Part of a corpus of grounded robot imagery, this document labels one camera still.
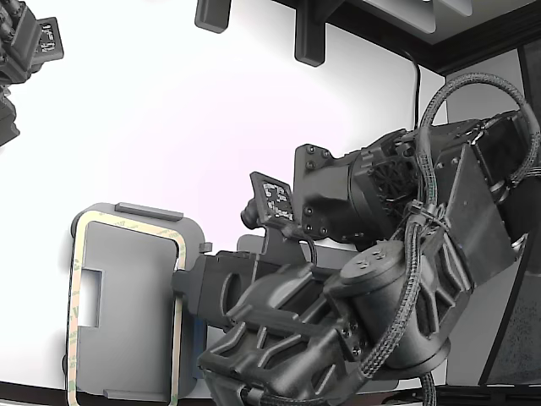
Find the dark glass panel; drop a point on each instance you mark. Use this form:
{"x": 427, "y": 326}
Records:
{"x": 528, "y": 317}

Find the black mount block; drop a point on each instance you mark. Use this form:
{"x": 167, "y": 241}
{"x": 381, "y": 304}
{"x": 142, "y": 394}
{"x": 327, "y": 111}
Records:
{"x": 310, "y": 38}
{"x": 211, "y": 14}

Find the grey foam panel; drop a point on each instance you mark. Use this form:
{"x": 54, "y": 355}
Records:
{"x": 422, "y": 12}

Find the beige rectangular frame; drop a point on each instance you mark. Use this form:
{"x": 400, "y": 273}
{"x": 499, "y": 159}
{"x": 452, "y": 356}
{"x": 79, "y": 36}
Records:
{"x": 74, "y": 275}

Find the black frame beam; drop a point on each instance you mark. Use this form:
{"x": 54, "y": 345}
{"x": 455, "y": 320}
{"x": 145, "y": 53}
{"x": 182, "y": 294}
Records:
{"x": 465, "y": 46}

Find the grey tray on black legs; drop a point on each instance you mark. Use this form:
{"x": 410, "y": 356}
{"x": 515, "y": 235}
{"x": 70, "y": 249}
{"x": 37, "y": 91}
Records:
{"x": 127, "y": 296}

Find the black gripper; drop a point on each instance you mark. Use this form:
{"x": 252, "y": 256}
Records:
{"x": 211, "y": 287}

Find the black device with marker tag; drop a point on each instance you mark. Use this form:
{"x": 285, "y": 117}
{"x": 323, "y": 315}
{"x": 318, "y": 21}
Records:
{"x": 21, "y": 51}

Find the black wrist camera with marker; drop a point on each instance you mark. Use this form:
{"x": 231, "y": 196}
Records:
{"x": 277, "y": 199}

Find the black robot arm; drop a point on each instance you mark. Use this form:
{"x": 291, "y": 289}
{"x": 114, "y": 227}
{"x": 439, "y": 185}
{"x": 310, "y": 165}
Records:
{"x": 321, "y": 190}

